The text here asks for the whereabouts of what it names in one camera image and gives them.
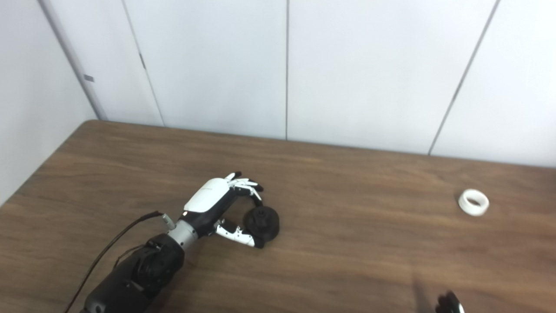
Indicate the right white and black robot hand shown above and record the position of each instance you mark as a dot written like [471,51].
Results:
[447,304]

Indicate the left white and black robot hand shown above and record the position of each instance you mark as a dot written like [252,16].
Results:
[208,195]

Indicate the round black part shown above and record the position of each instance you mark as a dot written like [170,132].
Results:
[267,226]

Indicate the small grey wall tag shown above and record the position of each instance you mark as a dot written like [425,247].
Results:
[88,78]

